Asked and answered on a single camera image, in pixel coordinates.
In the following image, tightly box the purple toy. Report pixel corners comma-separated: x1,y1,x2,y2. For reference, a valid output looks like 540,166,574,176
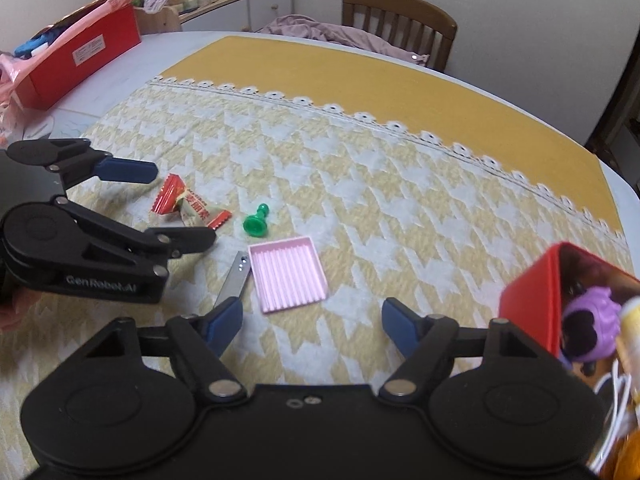
557,285,624,376

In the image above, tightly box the wooden box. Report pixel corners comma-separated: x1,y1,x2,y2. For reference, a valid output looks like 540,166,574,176
134,5,182,35

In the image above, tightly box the pink ribbed tray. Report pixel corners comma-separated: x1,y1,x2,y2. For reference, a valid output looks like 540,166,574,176
248,236,330,315

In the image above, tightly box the green chess pawn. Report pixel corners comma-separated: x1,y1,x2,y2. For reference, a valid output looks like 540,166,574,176
243,203,270,239

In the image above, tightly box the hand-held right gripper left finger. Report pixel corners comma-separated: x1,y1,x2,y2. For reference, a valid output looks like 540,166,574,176
85,296,247,404

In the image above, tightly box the red candy wrapper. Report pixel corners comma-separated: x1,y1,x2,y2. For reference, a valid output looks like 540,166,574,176
151,173,234,231

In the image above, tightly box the silver nail clipper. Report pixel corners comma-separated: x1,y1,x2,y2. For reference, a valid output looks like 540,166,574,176
212,251,251,311

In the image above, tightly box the wooden chair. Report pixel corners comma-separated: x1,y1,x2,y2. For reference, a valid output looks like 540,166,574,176
341,0,459,73

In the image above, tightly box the large red box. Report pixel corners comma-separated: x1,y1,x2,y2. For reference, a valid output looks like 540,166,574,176
12,0,143,111

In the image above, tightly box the small red box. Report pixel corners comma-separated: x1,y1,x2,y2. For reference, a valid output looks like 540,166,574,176
498,242,640,362

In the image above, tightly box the white side cabinet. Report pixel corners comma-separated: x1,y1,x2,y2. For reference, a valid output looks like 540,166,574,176
177,0,295,34

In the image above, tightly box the blue plastic item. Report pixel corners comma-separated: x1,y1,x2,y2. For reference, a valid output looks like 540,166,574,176
14,27,62,59

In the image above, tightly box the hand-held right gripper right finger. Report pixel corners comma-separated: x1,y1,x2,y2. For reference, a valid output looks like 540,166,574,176
377,297,557,405

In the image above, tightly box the white and yellow bottle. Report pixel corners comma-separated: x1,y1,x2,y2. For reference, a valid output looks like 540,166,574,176
616,295,640,406

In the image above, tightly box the mauve cloth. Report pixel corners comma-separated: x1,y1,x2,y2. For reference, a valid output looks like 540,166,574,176
257,15,431,69

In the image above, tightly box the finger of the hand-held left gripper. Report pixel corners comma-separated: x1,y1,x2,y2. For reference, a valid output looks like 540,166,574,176
52,197,217,279
4,138,159,195

